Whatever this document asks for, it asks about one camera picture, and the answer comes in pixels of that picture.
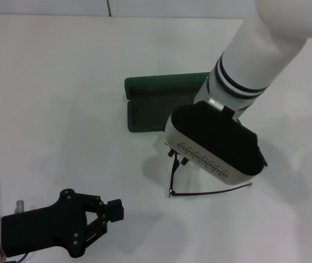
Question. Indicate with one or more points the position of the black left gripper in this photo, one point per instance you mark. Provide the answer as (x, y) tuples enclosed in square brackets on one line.
[(43, 227)]

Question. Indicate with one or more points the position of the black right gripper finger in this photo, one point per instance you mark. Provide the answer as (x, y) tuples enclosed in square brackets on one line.
[(171, 152), (184, 161)]

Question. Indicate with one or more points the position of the black glasses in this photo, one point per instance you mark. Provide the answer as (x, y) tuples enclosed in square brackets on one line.
[(174, 173)]

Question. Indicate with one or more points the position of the green glasses case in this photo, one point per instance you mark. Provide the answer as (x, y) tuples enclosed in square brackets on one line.
[(145, 109)]

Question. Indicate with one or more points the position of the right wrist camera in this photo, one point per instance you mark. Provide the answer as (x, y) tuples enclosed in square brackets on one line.
[(213, 131)]

